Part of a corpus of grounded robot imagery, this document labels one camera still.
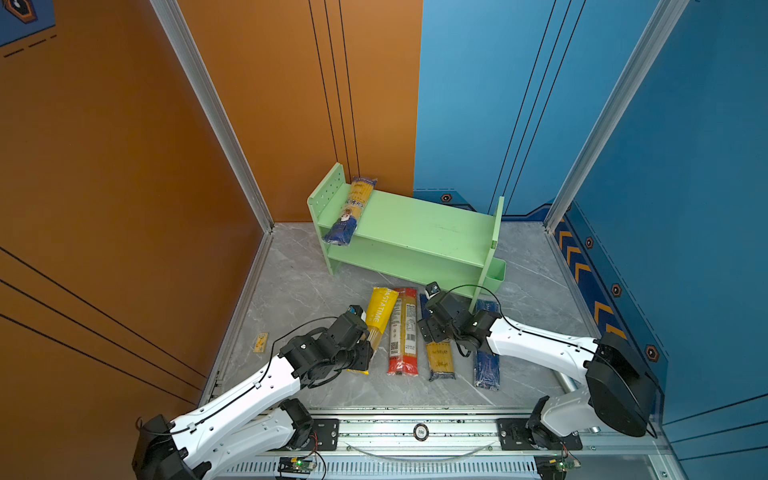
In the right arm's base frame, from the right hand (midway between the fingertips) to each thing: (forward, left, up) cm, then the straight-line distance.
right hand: (432, 319), depth 86 cm
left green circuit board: (-34, +35, -8) cm, 49 cm away
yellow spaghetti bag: (+2, +15, +5) cm, 16 cm away
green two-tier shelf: (+12, +7, +20) cm, 25 cm away
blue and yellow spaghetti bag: (+14, +23, +24) cm, 37 cm away
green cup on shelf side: (+19, -23, -5) cm, 30 cm away
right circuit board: (-34, -27, -9) cm, 44 cm away
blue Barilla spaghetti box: (-12, -14, -4) cm, 19 cm away
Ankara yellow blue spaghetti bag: (-8, -2, -5) cm, 10 cm away
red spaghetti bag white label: (-7, +9, -4) cm, 12 cm away
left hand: (-10, +17, +3) cm, 20 cm away
